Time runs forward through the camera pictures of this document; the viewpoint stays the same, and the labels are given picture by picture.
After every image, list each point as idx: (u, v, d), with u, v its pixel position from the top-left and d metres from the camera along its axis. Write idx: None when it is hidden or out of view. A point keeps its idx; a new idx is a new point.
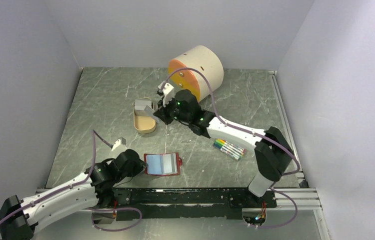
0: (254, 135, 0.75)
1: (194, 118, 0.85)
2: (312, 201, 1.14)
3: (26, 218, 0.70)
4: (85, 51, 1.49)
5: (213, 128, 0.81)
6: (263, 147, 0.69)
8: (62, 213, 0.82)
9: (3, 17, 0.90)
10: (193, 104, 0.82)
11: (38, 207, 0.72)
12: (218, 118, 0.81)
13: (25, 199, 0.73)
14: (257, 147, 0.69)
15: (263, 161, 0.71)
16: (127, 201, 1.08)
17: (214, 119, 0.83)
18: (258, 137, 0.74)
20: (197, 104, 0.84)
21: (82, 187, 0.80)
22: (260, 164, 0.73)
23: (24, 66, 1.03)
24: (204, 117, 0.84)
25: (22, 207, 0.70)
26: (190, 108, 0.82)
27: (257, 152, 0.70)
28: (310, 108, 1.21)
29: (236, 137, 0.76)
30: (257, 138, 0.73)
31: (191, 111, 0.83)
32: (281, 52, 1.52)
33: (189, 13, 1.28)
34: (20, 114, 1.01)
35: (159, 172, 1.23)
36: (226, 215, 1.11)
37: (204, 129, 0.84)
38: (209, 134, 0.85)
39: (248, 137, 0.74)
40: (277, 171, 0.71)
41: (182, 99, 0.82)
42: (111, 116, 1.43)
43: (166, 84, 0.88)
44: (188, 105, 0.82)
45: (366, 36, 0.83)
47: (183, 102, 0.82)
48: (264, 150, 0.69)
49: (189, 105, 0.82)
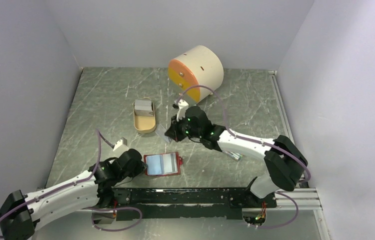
0: (263, 144, 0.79)
1: (205, 133, 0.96)
2: (312, 201, 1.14)
3: (30, 212, 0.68)
4: (85, 51, 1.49)
5: (223, 140, 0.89)
6: (274, 156, 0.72)
8: (62, 211, 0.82)
9: (2, 17, 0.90)
10: (203, 120, 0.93)
11: (42, 202, 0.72)
12: (228, 130, 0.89)
13: (28, 194, 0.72)
14: (267, 157, 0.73)
15: (276, 171, 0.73)
16: (127, 201, 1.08)
17: (224, 132, 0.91)
18: (267, 146, 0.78)
20: (207, 119, 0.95)
21: (86, 184, 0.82)
22: (273, 174, 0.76)
23: (24, 66, 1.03)
24: (215, 131, 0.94)
25: (27, 202, 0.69)
26: (200, 123, 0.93)
27: (268, 162, 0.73)
28: (310, 108, 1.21)
29: (247, 148, 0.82)
30: (266, 148, 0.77)
31: (202, 126, 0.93)
32: (281, 52, 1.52)
33: (189, 13, 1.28)
34: (20, 114, 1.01)
35: (159, 172, 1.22)
36: (226, 215, 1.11)
37: (215, 143, 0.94)
38: (220, 148, 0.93)
39: (257, 147, 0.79)
40: (290, 180, 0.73)
41: (192, 115, 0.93)
42: (111, 116, 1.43)
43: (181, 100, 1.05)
44: (198, 120, 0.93)
45: (366, 36, 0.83)
47: (193, 118, 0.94)
48: (275, 159, 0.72)
49: (199, 120, 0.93)
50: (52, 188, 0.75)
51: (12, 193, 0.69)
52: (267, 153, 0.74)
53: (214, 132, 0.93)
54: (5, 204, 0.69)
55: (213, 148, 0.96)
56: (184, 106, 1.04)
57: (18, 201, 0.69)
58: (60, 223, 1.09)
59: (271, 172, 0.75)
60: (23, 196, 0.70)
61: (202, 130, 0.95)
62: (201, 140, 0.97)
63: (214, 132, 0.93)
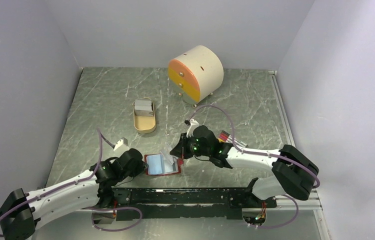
0: (270, 156, 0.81)
1: (214, 151, 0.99)
2: (312, 201, 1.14)
3: (32, 210, 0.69)
4: (85, 51, 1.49)
5: (231, 157, 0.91)
6: (282, 167, 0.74)
8: (62, 211, 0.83)
9: (2, 16, 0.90)
10: (211, 140, 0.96)
11: (44, 201, 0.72)
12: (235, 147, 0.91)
13: (30, 192, 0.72)
14: (275, 168, 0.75)
15: (286, 181, 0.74)
16: (127, 201, 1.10)
17: (231, 150, 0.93)
18: (273, 157, 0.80)
20: (215, 138, 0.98)
21: (88, 183, 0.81)
22: (285, 185, 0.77)
23: (24, 66, 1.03)
24: (223, 149, 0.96)
25: (29, 200, 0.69)
26: (209, 142, 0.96)
27: (277, 173, 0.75)
28: (310, 108, 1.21)
29: (255, 161, 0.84)
30: (273, 159, 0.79)
31: (211, 145, 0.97)
32: (281, 52, 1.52)
33: (189, 13, 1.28)
34: (20, 114, 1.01)
35: (159, 172, 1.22)
36: (226, 215, 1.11)
37: (225, 162, 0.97)
38: (231, 165, 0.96)
39: (265, 160, 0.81)
40: (303, 189, 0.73)
41: (201, 135, 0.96)
42: (111, 116, 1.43)
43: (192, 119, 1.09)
44: (207, 140, 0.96)
45: (366, 36, 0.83)
47: (201, 138, 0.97)
48: (283, 169, 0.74)
49: (208, 141, 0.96)
50: (53, 187, 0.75)
51: (13, 191, 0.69)
52: (275, 164, 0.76)
53: (222, 150, 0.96)
54: (7, 202, 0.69)
55: (223, 166, 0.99)
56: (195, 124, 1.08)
57: (19, 199, 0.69)
58: (60, 223, 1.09)
59: (282, 183, 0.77)
60: (24, 195, 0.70)
61: (211, 149, 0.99)
62: (211, 159, 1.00)
63: (223, 150, 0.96)
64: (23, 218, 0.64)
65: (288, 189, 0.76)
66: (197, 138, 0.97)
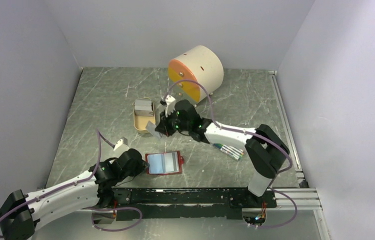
0: (245, 133, 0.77)
1: (194, 125, 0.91)
2: (312, 201, 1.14)
3: (31, 212, 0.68)
4: (85, 51, 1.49)
5: (209, 133, 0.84)
6: (255, 144, 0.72)
8: (62, 211, 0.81)
9: (3, 17, 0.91)
10: (191, 113, 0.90)
11: (43, 202, 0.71)
12: (214, 122, 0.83)
13: (29, 193, 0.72)
14: (248, 144, 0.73)
15: (257, 159, 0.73)
16: (127, 201, 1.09)
17: (211, 124, 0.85)
18: (249, 135, 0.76)
20: (196, 112, 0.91)
21: (87, 184, 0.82)
22: (254, 162, 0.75)
23: (24, 67, 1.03)
24: (202, 124, 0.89)
25: (27, 202, 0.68)
26: (189, 116, 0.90)
27: (249, 150, 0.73)
28: (310, 108, 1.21)
29: (231, 138, 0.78)
30: (248, 136, 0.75)
31: (189, 119, 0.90)
32: (281, 52, 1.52)
33: (188, 13, 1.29)
34: (20, 114, 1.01)
35: (161, 171, 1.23)
36: (226, 215, 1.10)
37: (203, 136, 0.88)
38: (210, 141, 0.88)
39: (240, 137, 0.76)
40: (271, 168, 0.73)
41: (181, 108, 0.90)
42: (111, 116, 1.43)
43: (168, 96, 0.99)
44: (187, 114, 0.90)
45: (366, 37, 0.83)
47: (182, 112, 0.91)
48: (255, 146, 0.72)
49: (187, 114, 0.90)
50: (53, 188, 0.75)
51: (13, 193, 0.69)
52: (248, 142, 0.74)
53: (202, 125, 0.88)
54: (6, 203, 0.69)
55: (201, 140, 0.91)
56: (171, 102, 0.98)
57: (18, 201, 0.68)
58: (60, 223, 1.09)
59: (253, 160, 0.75)
60: (24, 196, 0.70)
61: (190, 123, 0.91)
62: (189, 132, 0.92)
63: (202, 125, 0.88)
64: (22, 220, 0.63)
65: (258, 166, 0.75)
66: (177, 111, 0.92)
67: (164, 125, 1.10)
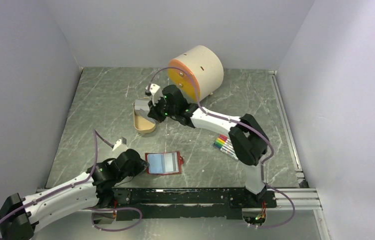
0: (230, 121, 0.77)
1: (180, 109, 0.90)
2: (312, 201, 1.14)
3: (28, 216, 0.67)
4: (85, 51, 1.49)
5: (195, 117, 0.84)
6: (237, 131, 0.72)
8: (61, 213, 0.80)
9: (2, 17, 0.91)
10: (178, 97, 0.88)
11: (40, 205, 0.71)
12: (200, 108, 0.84)
13: (26, 197, 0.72)
14: (232, 132, 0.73)
15: (238, 146, 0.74)
16: (127, 201, 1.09)
17: (197, 110, 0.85)
18: (233, 123, 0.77)
20: (182, 97, 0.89)
21: (84, 186, 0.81)
22: (236, 149, 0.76)
23: (24, 67, 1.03)
24: (189, 109, 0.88)
25: (24, 205, 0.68)
26: (175, 100, 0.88)
27: (232, 137, 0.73)
28: (310, 108, 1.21)
29: (215, 125, 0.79)
30: (232, 124, 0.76)
31: (176, 103, 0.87)
32: (281, 52, 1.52)
33: (188, 13, 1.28)
34: (20, 114, 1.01)
35: (161, 171, 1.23)
36: (226, 216, 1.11)
37: (189, 120, 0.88)
38: (194, 125, 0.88)
39: (225, 123, 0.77)
40: (252, 155, 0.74)
41: (168, 92, 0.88)
42: (111, 116, 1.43)
43: (152, 84, 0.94)
44: (173, 97, 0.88)
45: (366, 37, 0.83)
47: (169, 95, 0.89)
48: (238, 133, 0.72)
49: (174, 97, 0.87)
50: (50, 191, 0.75)
51: (10, 196, 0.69)
52: (231, 129, 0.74)
53: (189, 109, 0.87)
54: (4, 207, 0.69)
55: (187, 124, 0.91)
56: (156, 90, 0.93)
57: (16, 205, 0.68)
58: (60, 223, 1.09)
59: (235, 148, 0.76)
60: (21, 199, 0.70)
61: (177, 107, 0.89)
62: (176, 117, 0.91)
63: (189, 109, 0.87)
64: (19, 224, 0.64)
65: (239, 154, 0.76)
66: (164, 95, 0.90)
67: (153, 113, 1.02)
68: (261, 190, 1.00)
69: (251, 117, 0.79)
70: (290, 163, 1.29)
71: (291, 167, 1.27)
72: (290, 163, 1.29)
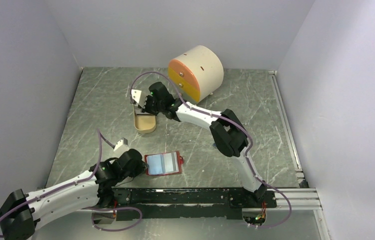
0: (211, 116, 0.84)
1: (166, 104, 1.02)
2: (312, 201, 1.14)
3: (32, 211, 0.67)
4: (85, 51, 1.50)
5: (180, 112, 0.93)
6: (218, 125, 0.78)
8: (62, 211, 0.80)
9: (2, 17, 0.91)
10: (163, 92, 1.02)
11: (44, 201, 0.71)
12: (184, 104, 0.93)
13: (30, 193, 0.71)
14: (212, 126, 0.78)
15: (218, 139, 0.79)
16: (127, 200, 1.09)
17: (182, 105, 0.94)
18: (214, 117, 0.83)
20: (167, 93, 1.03)
21: (88, 184, 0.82)
22: (217, 141, 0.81)
23: (24, 67, 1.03)
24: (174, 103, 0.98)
25: (28, 201, 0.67)
26: (160, 95, 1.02)
27: (212, 130, 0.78)
28: (310, 108, 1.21)
29: (198, 118, 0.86)
30: (213, 118, 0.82)
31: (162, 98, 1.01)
32: (281, 52, 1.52)
33: (188, 13, 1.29)
34: (20, 114, 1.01)
35: (161, 172, 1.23)
36: (226, 215, 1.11)
37: (174, 113, 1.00)
38: (179, 119, 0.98)
39: (206, 118, 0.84)
40: (231, 147, 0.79)
41: (154, 88, 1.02)
42: (111, 116, 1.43)
43: (133, 91, 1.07)
44: (158, 93, 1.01)
45: (366, 36, 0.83)
47: (154, 92, 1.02)
48: (218, 127, 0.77)
49: (159, 93, 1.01)
50: (54, 187, 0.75)
51: (13, 192, 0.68)
52: (212, 123, 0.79)
53: (174, 104, 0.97)
54: (7, 203, 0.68)
55: (173, 117, 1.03)
56: (139, 93, 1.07)
57: (19, 200, 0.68)
58: (60, 223, 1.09)
59: (216, 140, 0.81)
60: (24, 195, 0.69)
61: (163, 102, 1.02)
62: (163, 111, 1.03)
63: (174, 104, 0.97)
64: (23, 220, 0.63)
65: (219, 145, 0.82)
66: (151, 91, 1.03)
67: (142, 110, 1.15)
68: (258, 188, 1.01)
69: (231, 112, 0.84)
70: (290, 164, 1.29)
71: (291, 167, 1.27)
72: (290, 163, 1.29)
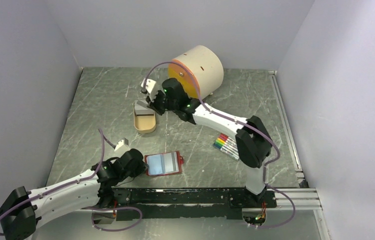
0: (236, 122, 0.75)
1: (181, 104, 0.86)
2: (312, 201, 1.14)
3: (34, 209, 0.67)
4: (85, 51, 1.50)
5: (198, 114, 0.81)
6: (244, 134, 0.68)
8: (62, 210, 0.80)
9: (2, 17, 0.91)
10: (179, 91, 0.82)
11: (46, 199, 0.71)
12: (203, 105, 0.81)
13: (32, 190, 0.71)
14: (239, 135, 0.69)
15: (244, 149, 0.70)
16: (127, 200, 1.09)
17: (200, 107, 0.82)
18: (240, 124, 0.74)
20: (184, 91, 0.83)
21: (89, 183, 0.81)
22: (241, 151, 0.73)
23: (24, 67, 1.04)
24: (191, 104, 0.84)
25: (31, 198, 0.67)
26: (176, 94, 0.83)
27: (238, 140, 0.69)
28: (310, 108, 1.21)
29: (220, 124, 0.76)
30: (238, 126, 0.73)
31: (177, 97, 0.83)
32: (281, 52, 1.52)
33: (188, 13, 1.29)
34: (20, 114, 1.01)
35: (161, 172, 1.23)
36: (226, 215, 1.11)
37: (190, 115, 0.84)
38: (194, 121, 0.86)
39: (230, 125, 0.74)
40: (256, 158, 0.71)
41: (168, 86, 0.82)
42: (111, 116, 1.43)
43: (147, 81, 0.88)
44: (174, 91, 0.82)
45: (366, 36, 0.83)
47: (169, 89, 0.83)
48: (245, 137, 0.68)
49: (175, 91, 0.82)
50: (56, 185, 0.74)
51: (16, 189, 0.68)
52: (237, 132, 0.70)
53: (191, 105, 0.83)
54: (9, 200, 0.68)
55: (188, 120, 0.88)
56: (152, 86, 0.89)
57: (21, 197, 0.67)
58: (60, 222, 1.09)
59: (240, 150, 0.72)
60: (26, 193, 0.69)
61: (178, 102, 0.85)
62: (176, 112, 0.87)
63: (190, 105, 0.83)
64: (25, 217, 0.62)
65: (243, 156, 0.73)
66: (164, 88, 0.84)
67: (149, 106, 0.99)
68: (261, 190, 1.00)
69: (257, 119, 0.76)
70: (290, 164, 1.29)
71: (291, 167, 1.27)
72: (290, 163, 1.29)
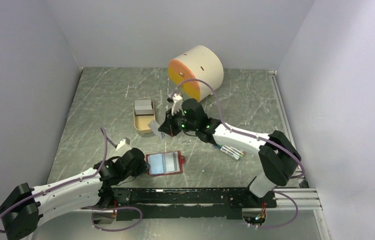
0: (258, 139, 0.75)
1: (201, 125, 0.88)
2: (312, 201, 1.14)
3: (38, 205, 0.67)
4: (85, 51, 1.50)
5: (218, 134, 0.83)
6: (267, 152, 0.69)
8: (63, 208, 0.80)
9: (2, 17, 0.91)
10: (199, 113, 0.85)
11: (49, 196, 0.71)
12: (224, 124, 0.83)
13: (35, 187, 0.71)
14: (262, 152, 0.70)
15: (270, 166, 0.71)
16: (127, 200, 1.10)
17: (220, 126, 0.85)
18: (262, 140, 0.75)
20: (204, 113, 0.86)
21: (92, 181, 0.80)
22: (267, 169, 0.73)
23: (24, 67, 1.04)
24: (210, 125, 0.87)
25: (34, 195, 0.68)
26: (196, 116, 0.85)
27: (262, 157, 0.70)
28: (310, 108, 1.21)
29: (241, 142, 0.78)
30: (261, 142, 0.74)
31: (197, 119, 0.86)
32: (281, 52, 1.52)
33: (188, 13, 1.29)
34: (20, 113, 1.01)
35: (161, 172, 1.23)
36: (226, 215, 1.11)
37: (211, 137, 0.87)
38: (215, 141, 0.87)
39: (252, 142, 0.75)
40: (284, 176, 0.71)
41: (189, 107, 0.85)
42: (111, 116, 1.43)
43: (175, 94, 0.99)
44: (194, 113, 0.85)
45: (366, 37, 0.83)
47: (189, 111, 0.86)
48: (269, 154, 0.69)
49: (195, 113, 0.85)
50: (59, 182, 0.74)
51: (18, 186, 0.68)
52: (260, 149, 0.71)
53: (211, 126, 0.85)
54: (12, 196, 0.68)
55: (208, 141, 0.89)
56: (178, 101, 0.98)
57: (24, 194, 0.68)
58: (60, 222, 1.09)
59: (265, 168, 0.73)
60: (29, 189, 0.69)
61: (198, 123, 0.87)
62: (196, 132, 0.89)
63: (210, 126, 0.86)
64: (29, 213, 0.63)
65: (270, 173, 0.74)
66: (184, 110, 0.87)
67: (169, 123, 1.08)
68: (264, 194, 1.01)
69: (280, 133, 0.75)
70: None
71: None
72: None
